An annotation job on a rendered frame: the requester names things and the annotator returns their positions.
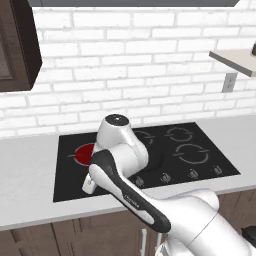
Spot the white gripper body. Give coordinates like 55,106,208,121
81,172,100,196

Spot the brown base cupboard door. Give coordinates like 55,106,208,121
52,209,145,256
216,188,256,235
0,223,56,256

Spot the black glass hob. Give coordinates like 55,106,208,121
52,121,242,203

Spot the dark brown wall cupboard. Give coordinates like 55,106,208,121
0,0,43,93

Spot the white cupboard handle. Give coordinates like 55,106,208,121
140,228,148,256
155,233,163,255

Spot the pale wall shelf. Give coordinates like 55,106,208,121
208,48,256,78

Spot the grey wall socket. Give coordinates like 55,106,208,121
221,72,238,94

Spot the grey range hood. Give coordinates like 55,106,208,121
26,0,241,8

